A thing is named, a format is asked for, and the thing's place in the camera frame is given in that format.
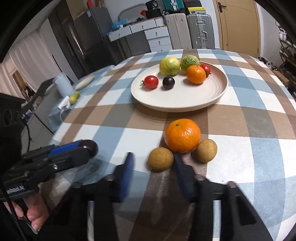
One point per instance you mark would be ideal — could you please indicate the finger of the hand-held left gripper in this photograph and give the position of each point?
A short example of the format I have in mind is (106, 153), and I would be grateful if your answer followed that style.
(69, 158)
(64, 146)

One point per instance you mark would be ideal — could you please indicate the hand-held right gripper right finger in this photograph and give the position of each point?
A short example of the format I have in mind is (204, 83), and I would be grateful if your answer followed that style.
(185, 178)

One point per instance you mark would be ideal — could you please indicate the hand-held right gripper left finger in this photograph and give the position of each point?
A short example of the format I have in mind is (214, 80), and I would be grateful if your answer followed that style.
(127, 176)

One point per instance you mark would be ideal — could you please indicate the dark purple grape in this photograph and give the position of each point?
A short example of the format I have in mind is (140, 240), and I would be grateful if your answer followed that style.
(89, 147)

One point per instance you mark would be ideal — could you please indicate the brown longan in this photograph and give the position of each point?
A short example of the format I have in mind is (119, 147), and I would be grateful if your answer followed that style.
(206, 150)
(160, 159)

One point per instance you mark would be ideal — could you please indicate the orange tangerine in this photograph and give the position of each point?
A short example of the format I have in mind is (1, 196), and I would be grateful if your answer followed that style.
(182, 135)
(196, 74)

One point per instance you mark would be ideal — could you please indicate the large cream plate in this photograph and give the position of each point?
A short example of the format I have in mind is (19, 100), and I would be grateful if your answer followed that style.
(178, 97)

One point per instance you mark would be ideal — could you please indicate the red cherry tomato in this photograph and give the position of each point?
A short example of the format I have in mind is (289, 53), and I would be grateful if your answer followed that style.
(151, 82)
(206, 68)

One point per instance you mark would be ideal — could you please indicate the dark purple plum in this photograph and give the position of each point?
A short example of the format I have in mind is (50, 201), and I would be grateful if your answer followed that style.
(168, 83)

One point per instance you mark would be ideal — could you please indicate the yellow-green guava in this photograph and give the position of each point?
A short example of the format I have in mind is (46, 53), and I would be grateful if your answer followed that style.
(169, 66)

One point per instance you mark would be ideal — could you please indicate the wrinkled green passion fruit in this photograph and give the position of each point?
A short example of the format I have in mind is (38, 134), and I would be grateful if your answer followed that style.
(189, 62)

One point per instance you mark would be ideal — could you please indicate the person's left hand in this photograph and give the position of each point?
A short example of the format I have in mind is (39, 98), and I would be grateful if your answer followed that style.
(34, 213)

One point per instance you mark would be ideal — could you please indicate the white power bank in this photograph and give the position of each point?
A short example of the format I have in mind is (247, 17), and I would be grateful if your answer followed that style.
(65, 103)

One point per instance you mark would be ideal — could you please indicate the small yellow-green citrus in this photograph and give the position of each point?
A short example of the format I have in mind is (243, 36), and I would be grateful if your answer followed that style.
(72, 99)
(76, 94)

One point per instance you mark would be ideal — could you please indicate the white cylindrical kettle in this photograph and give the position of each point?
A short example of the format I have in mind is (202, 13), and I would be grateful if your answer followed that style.
(63, 84)

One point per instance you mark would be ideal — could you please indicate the pale pleated curtain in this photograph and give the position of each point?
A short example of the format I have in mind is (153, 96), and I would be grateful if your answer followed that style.
(27, 67)

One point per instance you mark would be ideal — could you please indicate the dark wardrobe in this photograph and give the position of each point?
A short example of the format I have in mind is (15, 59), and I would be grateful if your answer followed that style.
(64, 39)

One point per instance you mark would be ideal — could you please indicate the grey refrigerator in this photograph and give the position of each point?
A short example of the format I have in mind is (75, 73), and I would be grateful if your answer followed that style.
(94, 39)

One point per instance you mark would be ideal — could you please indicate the white curved desk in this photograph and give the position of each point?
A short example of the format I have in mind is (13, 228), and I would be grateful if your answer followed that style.
(129, 30)

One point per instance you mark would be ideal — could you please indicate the blue plastic bag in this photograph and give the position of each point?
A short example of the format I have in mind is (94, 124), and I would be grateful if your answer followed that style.
(120, 23)

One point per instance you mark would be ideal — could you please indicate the white drawer cabinet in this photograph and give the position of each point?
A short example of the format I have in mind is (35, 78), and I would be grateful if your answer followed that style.
(158, 39)

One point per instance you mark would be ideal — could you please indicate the pile of shoes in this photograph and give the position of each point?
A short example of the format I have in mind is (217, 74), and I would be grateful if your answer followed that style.
(267, 62)

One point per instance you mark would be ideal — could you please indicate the beige suitcase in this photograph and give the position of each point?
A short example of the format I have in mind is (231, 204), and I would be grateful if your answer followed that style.
(177, 31)

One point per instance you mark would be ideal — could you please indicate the silver suitcase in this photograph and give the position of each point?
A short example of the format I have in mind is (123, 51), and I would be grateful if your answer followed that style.
(200, 30)

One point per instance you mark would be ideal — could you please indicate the wooden shoe rack with shoes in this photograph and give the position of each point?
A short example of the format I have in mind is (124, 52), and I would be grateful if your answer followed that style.
(288, 58)

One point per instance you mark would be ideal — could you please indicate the tan wooden door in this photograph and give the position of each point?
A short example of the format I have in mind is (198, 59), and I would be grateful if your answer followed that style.
(238, 25)

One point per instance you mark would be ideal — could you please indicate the black printed bag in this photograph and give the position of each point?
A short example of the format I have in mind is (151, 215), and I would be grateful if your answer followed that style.
(153, 5)

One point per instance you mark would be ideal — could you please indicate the yellow and white box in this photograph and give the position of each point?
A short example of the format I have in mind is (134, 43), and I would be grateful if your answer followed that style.
(196, 10)

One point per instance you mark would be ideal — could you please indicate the teal suitcase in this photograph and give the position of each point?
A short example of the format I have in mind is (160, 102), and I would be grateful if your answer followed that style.
(172, 5)

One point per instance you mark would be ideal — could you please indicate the black shoe box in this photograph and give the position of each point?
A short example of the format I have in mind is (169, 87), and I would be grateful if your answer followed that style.
(193, 3)

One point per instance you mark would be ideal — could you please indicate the grey arched frame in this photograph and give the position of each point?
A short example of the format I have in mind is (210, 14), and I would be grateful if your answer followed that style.
(129, 11)

